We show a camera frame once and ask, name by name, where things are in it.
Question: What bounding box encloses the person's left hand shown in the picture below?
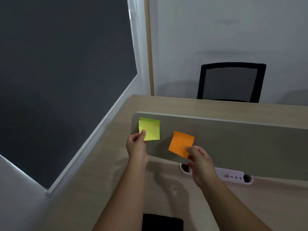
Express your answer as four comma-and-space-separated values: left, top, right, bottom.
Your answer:
126, 129, 149, 168

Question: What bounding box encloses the person's right hand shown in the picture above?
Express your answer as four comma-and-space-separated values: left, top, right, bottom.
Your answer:
185, 146, 218, 189

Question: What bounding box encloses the yellow sticky note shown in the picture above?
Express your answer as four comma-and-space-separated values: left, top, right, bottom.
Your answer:
139, 120, 161, 141

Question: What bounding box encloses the orange sticky note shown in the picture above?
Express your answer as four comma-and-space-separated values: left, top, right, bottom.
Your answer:
168, 131, 195, 159

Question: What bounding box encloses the person's left forearm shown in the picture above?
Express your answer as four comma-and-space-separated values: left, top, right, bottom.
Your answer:
92, 159, 149, 231

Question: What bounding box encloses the person's right forearm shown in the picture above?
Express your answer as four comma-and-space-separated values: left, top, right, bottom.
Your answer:
195, 176, 273, 231

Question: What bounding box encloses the grey desk divider panel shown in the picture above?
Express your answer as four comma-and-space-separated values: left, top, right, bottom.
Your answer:
131, 111, 308, 181

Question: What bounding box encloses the black object at desk edge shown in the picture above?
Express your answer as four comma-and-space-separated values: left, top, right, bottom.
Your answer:
142, 213, 184, 231

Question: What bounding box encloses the black mesh office chair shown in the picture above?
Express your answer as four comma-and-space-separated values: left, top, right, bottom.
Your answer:
197, 62, 267, 103

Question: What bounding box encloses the white cable grommet tray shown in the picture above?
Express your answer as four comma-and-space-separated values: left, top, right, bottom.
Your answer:
180, 163, 254, 185

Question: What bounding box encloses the beige wooden wall trim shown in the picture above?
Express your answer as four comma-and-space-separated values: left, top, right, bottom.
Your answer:
144, 0, 155, 96

